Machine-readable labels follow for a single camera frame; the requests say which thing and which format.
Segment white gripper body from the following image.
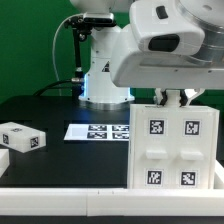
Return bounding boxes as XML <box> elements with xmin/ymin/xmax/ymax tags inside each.
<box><xmin>110</xmin><ymin>25</ymin><xmax>224</xmax><ymax>90</ymax></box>

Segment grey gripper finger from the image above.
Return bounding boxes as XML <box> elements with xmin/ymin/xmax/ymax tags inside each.
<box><xmin>154</xmin><ymin>88</ymin><xmax>168</xmax><ymax>106</ymax></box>
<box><xmin>180</xmin><ymin>88</ymin><xmax>205</xmax><ymax>106</ymax></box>

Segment white cabinet body box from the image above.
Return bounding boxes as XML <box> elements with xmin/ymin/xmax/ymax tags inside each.
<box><xmin>128</xmin><ymin>89</ymin><xmax>220</xmax><ymax>190</ymax></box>

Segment white cabinet top block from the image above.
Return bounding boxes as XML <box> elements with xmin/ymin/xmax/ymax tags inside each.
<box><xmin>0</xmin><ymin>122</ymin><xmax>46</xmax><ymax>153</ymax></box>

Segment white door panel with tags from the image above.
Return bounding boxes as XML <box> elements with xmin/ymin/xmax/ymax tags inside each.
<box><xmin>133</xmin><ymin>111</ymin><xmax>171</xmax><ymax>188</ymax></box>

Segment white door panel with knob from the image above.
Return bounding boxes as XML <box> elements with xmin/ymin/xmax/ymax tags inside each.
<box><xmin>174</xmin><ymin>108</ymin><xmax>217</xmax><ymax>189</ymax></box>

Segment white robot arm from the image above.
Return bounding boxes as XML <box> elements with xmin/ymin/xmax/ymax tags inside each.
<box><xmin>70</xmin><ymin>0</ymin><xmax>224</xmax><ymax>105</ymax></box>

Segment white marker sheet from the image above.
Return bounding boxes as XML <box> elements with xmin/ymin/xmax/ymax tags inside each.
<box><xmin>64</xmin><ymin>124</ymin><xmax>129</xmax><ymax>141</ymax></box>

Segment black base cables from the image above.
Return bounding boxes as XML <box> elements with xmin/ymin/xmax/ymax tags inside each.
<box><xmin>32</xmin><ymin>79</ymin><xmax>83</xmax><ymax>97</ymax></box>

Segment black camera on stand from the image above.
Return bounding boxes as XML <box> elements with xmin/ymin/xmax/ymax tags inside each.
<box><xmin>64</xmin><ymin>12</ymin><xmax>116</xmax><ymax>95</ymax></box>

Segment grey camera cable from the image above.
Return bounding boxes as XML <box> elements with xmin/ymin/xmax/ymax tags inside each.
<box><xmin>51</xmin><ymin>13</ymin><xmax>84</xmax><ymax>97</ymax></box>

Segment white right rail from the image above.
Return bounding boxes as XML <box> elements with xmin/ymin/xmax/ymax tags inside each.
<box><xmin>214</xmin><ymin>161</ymin><xmax>224</xmax><ymax>189</ymax></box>

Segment white front rail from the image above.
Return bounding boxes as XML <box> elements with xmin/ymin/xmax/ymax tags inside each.
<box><xmin>0</xmin><ymin>188</ymin><xmax>224</xmax><ymax>216</ymax></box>

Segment white left rail piece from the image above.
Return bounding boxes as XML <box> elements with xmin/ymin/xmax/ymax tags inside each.
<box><xmin>0</xmin><ymin>149</ymin><xmax>10</xmax><ymax>177</ymax></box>

